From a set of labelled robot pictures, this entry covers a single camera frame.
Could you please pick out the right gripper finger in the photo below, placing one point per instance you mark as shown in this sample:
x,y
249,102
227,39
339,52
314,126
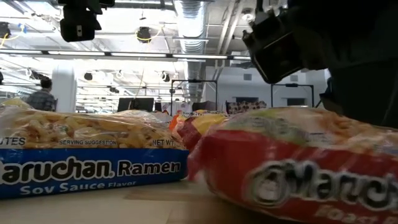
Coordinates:
x,y
348,93
382,93

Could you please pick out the blue Maruchan noodle pack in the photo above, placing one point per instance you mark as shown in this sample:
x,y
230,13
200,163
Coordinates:
x,y
93,168

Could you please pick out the round ceiling lamp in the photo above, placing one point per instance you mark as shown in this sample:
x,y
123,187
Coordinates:
x,y
247,15

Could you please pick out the patterned fabric chair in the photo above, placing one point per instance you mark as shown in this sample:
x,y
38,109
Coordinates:
x,y
245,107

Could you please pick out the black ceiling dome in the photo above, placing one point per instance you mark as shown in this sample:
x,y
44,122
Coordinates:
x,y
3,29
143,34

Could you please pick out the white pillar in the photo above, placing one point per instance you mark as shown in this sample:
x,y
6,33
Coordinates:
x,y
63,90

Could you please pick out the long LED light bar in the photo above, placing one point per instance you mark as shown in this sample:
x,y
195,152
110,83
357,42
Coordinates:
x,y
140,55

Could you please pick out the person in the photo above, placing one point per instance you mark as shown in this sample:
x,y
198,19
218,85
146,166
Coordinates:
x,y
42,99

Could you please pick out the black computer monitor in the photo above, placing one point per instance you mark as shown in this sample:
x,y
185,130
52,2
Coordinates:
x,y
126,105
144,104

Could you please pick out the square wall vent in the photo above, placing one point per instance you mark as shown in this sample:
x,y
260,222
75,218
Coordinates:
x,y
247,76
294,78

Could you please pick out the black metal frame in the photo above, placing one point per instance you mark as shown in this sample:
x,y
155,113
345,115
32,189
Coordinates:
x,y
194,81
292,85

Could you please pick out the silver spiral ceiling duct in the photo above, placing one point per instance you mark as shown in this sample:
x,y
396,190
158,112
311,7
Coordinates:
x,y
192,31

